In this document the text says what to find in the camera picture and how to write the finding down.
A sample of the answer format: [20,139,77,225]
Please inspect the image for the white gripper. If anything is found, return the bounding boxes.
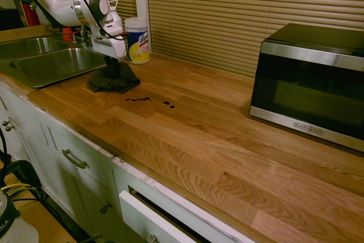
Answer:
[91,27,127,79]

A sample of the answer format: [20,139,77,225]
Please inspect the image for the dark grey cloth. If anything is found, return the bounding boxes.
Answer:
[86,62,142,94]

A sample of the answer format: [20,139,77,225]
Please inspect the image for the dark spill streak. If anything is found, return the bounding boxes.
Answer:
[125,96,152,103]

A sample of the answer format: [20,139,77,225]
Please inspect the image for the Lysol wipes canister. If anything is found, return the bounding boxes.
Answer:
[124,17,151,65]

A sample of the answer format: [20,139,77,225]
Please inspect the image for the chrome sink faucet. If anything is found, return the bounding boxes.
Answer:
[71,25,93,47]

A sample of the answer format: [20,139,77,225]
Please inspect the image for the red orange bottle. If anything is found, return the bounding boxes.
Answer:
[61,26,73,42]

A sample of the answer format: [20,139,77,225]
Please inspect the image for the stainless steel double sink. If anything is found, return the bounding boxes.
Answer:
[0,36,107,89]

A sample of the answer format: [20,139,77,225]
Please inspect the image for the white closed drawer front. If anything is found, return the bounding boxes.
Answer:
[45,125,115,184]

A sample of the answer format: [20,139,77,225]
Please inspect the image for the red fire extinguisher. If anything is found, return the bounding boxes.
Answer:
[18,0,41,28]

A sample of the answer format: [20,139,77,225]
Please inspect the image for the wide beige window blind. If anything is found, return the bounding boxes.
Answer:
[146,0,364,79]

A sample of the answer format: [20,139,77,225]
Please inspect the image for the white cabinet door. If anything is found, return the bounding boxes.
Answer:
[60,166,127,243]

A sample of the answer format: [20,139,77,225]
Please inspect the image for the white open drawer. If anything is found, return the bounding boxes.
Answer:
[118,185,245,243]

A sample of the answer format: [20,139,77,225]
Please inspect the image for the black steel microwave oven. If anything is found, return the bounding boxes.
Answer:
[249,23,364,153]

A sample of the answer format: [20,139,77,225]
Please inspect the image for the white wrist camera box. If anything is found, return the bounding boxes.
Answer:
[98,20,124,38]

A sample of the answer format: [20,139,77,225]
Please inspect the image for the metal bar drawer handle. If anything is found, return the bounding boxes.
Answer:
[61,149,89,169]

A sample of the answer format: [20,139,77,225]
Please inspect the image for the black metal stand frame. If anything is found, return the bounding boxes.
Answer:
[0,159,44,200]

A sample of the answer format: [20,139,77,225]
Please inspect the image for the yellow cables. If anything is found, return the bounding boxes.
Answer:
[0,183,38,196]

